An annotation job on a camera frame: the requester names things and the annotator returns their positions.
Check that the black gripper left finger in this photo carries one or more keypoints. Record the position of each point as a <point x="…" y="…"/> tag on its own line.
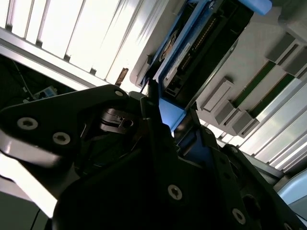
<point x="43" y="129"/>

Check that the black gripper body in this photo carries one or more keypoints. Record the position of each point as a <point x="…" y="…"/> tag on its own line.
<point x="115" y="203"/>

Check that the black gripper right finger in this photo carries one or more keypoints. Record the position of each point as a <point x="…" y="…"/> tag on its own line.
<point x="220" y="172"/>

